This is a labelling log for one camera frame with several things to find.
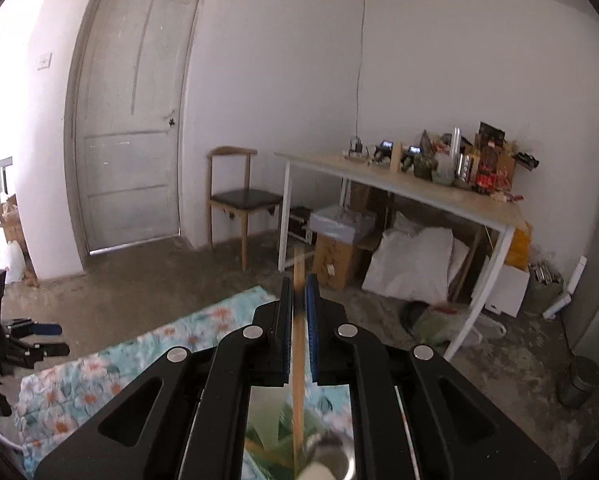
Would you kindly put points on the white desk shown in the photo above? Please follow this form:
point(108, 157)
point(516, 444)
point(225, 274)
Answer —
point(429, 190)

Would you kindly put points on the green bucket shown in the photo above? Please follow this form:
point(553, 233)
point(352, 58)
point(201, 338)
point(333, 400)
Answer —
point(544, 287)

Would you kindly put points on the black device with screen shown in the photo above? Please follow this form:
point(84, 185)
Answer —
point(384, 149)
point(410, 156)

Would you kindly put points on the white square box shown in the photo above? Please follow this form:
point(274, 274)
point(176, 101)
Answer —
point(504, 287)

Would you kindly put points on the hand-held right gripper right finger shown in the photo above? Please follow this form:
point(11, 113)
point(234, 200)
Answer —
point(313, 332)

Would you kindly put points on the metal grater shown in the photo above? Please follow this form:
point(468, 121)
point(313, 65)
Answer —
point(463, 170)

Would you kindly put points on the white light switch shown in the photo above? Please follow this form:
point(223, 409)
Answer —
point(43, 61)

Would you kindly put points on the white sack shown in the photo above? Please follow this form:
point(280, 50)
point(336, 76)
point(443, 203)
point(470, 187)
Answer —
point(412, 260)

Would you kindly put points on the green plastic bag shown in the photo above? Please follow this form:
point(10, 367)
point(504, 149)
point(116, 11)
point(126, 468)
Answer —
point(442, 322)

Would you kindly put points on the white storage box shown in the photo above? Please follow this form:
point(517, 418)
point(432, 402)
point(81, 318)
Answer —
point(342, 222)

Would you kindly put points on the green jar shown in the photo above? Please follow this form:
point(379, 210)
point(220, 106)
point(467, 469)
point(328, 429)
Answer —
point(579, 382)

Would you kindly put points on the floral cloth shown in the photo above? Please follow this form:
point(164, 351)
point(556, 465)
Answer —
point(144, 355)

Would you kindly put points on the black charger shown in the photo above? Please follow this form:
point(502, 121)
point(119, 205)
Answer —
point(355, 147)

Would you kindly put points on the wooden block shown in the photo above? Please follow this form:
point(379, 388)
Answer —
point(395, 159)

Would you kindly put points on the white pipe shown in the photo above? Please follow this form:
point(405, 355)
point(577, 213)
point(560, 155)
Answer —
point(569, 285)

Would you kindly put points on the brown cardboard box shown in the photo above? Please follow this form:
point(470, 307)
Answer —
point(337, 260)

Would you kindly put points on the yellow bag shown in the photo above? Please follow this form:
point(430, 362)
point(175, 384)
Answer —
point(519, 247)

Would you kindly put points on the wooden chopstick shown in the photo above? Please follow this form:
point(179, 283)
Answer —
point(297, 360)

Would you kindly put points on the white door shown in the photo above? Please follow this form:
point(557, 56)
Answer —
point(129, 120)

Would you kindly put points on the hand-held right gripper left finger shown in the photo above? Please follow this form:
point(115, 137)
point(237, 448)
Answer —
point(283, 332)

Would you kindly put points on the wooden chair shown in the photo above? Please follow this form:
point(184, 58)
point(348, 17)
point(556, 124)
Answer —
point(239, 195)

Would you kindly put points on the black printed box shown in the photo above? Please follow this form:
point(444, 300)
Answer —
point(492, 132)

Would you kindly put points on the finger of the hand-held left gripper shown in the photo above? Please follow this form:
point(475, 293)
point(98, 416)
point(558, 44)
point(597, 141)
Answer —
point(47, 350)
point(42, 329)

